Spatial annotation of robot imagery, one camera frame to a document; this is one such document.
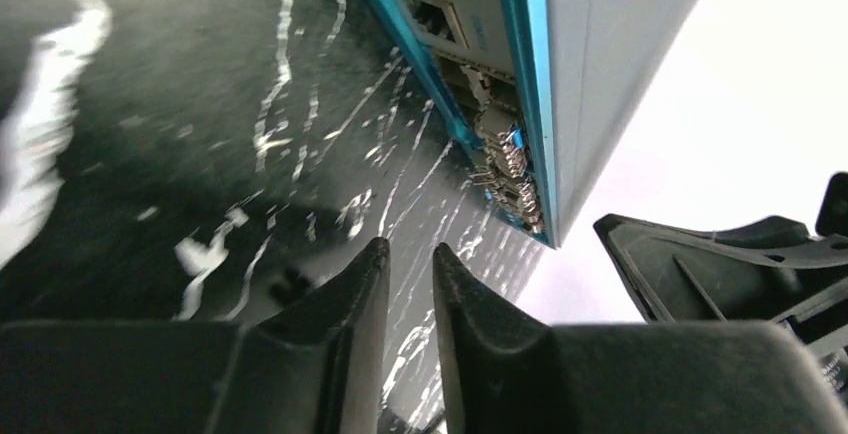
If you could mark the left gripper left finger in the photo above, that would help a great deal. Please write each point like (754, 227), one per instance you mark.
(313, 368)

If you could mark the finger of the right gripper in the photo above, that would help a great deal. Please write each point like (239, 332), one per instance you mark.
(675, 274)

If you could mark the large dark network switch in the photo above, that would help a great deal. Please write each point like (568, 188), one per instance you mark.
(536, 92)

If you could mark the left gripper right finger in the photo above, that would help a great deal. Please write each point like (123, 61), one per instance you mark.
(505, 372)

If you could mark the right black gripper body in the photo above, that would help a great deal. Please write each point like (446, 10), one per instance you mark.
(821, 319)

